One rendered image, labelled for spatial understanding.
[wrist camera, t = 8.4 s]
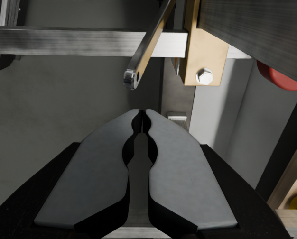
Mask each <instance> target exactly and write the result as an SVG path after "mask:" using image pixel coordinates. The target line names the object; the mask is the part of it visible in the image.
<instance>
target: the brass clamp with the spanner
mask: <svg viewBox="0 0 297 239"><path fill-rule="evenodd" d="M200 7H201V0H187V1H186V14H185V23H184V30H185V31H187V32H188V40H187V47H186V57H185V58H182V57H181V58H180V67H179V75H180V77H181V79H182V82H183V84H184V85H188V86H220V84H221V80H222V75H223V70H224V66H225V62H226V57H227V53H228V49H229V44H227V43H226V42H224V41H222V40H220V39H219V38H217V37H215V36H213V35H211V34H210V33H208V32H206V31H204V30H202V29H201V28H199V27H198V21H199V13H200ZM202 68H208V69H210V70H211V71H212V74H213V75H212V78H213V80H212V81H211V82H210V83H209V84H207V85H205V84H201V83H199V82H198V81H197V79H196V74H197V72H198V71H199V70H200V69H202Z"/></svg>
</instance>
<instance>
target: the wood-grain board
mask: <svg viewBox="0 0 297 239"><path fill-rule="evenodd" d="M296 196H297V149H296V151H295V153H294V155H293V156H292V158H291V160H290V162H289V164H288V166H287V167H286V169H285V171H284V173H283V174H282V176H281V178H280V180H279V181H278V183H277V185H276V187H275V189H274V190H273V192H272V194H271V196H270V197H269V199H268V201H267V204H268V205H269V206H270V208H271V209H272V210H275V209H283V210H289V207H290V203H291V201H292V200H293V198H294V197H296Z"/></svg>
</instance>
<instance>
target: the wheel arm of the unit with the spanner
mask: <svg viewBox="0 0 297 239"><path fill-rule="evenodd" d="M147 30H148V29H138V28H72V27H28V26H0V54H13V55H85V56H133V55H134V54H135V52H136V50H137V48H138V46H139V45H140V43H141V41H142V39H143V37H144V35H145V33H146V32H147ZM187 40H188V32H187V31H185V30H182V29H163V31H162V33H161V35H160V37H159V40H158V42H157V44H156V46H155V48H154V51H153V53H152V55H151V57H182V58H185V57H186V47H187ZM226 58H231V59H255V58H253V57H251V56H249V55H248V54H246V53H244V52H242V51H240V50H239V49H237V48H235V47H233V46H231V45H229V49H228V53H227V57H226ZM255 60H256V59H255Z"/></svg>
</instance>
